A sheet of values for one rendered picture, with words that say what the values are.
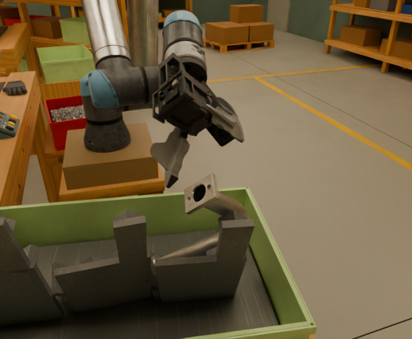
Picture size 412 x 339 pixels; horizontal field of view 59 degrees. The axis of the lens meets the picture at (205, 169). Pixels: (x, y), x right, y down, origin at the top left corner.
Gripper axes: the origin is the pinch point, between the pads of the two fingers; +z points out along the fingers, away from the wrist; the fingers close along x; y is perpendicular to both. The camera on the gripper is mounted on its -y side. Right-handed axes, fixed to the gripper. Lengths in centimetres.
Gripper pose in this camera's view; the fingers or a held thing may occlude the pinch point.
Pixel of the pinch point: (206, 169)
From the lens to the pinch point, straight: 54.2
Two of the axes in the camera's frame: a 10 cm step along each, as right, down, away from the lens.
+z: 1.0, 8.1, -5.8
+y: -6.7, -3.8, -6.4
